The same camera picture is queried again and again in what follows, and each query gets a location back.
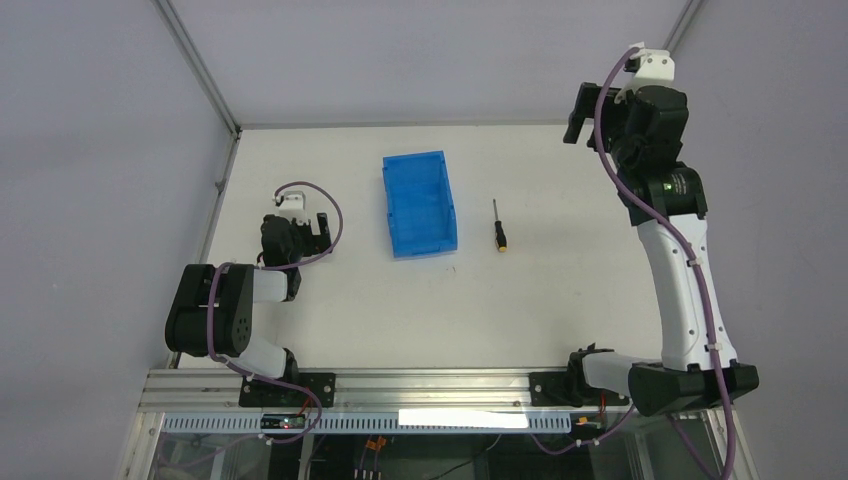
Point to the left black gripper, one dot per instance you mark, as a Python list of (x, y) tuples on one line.
[(312, 237)]

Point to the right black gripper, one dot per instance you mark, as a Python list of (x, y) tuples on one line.
[(597, 115)]

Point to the black yellow screwdriver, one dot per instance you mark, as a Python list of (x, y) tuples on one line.
[(500, 236)]

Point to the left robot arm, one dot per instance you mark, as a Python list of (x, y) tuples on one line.
[(212, 311)]

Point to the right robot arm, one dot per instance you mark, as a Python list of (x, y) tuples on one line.
[(698, 367)]

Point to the blue plastic bin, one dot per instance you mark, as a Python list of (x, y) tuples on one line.
[(421, 214)]

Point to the green circuit board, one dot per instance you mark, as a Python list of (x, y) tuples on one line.
[(283, 422)]

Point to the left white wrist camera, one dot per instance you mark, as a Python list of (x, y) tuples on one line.
[(291, 205)]

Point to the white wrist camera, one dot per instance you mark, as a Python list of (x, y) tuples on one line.
[(649, 67), (291, 205)]

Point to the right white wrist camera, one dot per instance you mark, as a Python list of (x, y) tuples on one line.
[(649, 67)]

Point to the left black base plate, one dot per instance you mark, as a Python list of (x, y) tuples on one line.
[(261, 394)]

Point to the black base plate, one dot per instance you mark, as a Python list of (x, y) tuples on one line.
[(261, 394), (556, 389)]

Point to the white slotted cable duct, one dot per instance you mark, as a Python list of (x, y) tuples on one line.
[(405, 421)]

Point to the aluminium front rail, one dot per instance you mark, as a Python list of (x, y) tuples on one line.
[(357, 390)]

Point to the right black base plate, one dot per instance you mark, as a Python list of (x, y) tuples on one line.
[(556, 389)]

